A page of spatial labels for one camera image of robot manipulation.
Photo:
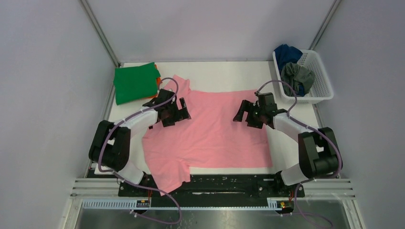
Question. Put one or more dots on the grey t shirt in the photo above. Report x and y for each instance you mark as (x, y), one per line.
(299, 78)

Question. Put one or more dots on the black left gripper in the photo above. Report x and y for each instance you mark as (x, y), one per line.
(176, 110)

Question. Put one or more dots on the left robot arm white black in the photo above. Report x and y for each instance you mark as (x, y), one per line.
(110, 147)

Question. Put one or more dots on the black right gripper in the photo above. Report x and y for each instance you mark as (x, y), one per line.
(250, 112)

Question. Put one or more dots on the white plastic laundry basket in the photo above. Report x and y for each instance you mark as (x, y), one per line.
(321, 89)

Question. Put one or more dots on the dark blue t shirt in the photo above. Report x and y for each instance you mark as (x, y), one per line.
(285, 54)

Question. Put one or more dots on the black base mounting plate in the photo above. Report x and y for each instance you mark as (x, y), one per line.
(204, 191)

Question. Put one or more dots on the green folded t shirt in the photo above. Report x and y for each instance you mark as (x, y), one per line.
(133, 83)

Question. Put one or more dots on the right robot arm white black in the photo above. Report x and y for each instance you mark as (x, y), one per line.
(317, 148)

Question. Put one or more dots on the orange folded t shirt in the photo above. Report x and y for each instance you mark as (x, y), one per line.
(158, 81)

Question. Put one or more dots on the pink t shirt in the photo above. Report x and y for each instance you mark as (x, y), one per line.
(209, 139)

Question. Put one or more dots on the aluminium frame rail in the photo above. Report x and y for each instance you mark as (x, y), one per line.
(106, 193)

